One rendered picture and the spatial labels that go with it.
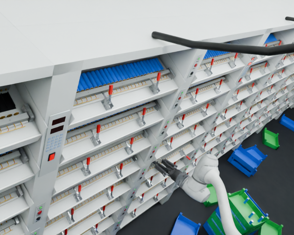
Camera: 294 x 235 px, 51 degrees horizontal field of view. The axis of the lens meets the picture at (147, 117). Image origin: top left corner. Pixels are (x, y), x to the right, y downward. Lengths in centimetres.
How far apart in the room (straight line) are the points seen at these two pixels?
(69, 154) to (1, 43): 50
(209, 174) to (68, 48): 114
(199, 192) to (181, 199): 117
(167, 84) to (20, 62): 75
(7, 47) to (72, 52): 17
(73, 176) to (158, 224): 152
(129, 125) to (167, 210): 161
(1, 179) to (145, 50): 62
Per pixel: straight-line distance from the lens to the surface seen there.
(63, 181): 135
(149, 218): 277
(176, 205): 295
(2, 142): 94
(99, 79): 117
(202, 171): 179
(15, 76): 79
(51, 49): 89
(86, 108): 109
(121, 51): 99
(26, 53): 86
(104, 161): 146
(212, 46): 101
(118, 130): 134
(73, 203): 153
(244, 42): 202
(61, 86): 89
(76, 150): 121
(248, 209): 275
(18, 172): 111
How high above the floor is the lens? 217
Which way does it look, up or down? 36 degrees down
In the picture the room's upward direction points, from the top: 23 degrees clockwise
